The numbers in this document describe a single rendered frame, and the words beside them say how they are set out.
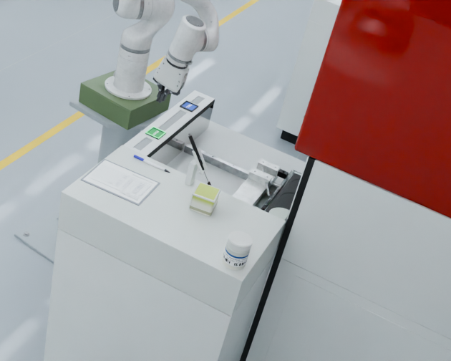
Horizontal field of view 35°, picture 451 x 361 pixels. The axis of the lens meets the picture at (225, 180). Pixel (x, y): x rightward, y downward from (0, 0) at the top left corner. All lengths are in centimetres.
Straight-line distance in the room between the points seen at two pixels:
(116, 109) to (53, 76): 202
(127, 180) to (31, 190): 154
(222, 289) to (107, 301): 45
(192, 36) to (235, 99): 265
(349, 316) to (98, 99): 128
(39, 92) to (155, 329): 257
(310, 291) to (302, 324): 15
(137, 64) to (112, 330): 103
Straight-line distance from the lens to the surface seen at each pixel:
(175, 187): 236
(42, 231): 357
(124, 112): 285
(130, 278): 230
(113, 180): 233
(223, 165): 275
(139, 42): 283
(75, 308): 253
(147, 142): 257
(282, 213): 249
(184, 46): 238
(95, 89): 293
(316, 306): 249
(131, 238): 220
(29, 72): 487
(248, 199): 254
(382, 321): 244
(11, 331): 314
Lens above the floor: 235
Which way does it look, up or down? 35 degrees down
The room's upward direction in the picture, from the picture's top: 15 degrees clockwise
